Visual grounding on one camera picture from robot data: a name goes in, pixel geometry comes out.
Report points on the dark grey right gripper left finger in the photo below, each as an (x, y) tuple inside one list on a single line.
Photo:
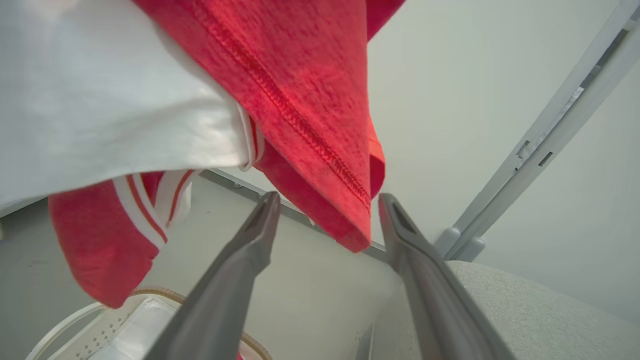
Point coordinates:
[(225, 295)]

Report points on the white laundry basket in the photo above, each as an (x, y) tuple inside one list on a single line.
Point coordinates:
[(82, 337)]

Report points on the red and white basketball jersey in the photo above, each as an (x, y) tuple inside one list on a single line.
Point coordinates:
[(300, 75)]

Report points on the grey partition post with feet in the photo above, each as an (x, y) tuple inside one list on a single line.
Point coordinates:
[(550, 135)]

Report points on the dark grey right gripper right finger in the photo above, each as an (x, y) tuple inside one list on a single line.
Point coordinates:
[(435, 300)]

